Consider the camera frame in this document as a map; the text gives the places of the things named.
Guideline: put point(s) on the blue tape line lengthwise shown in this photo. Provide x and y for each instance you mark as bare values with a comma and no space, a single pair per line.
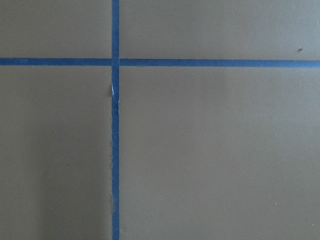
115,119

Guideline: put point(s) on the blue tape line crosswise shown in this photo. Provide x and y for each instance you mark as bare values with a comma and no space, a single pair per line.
155,62

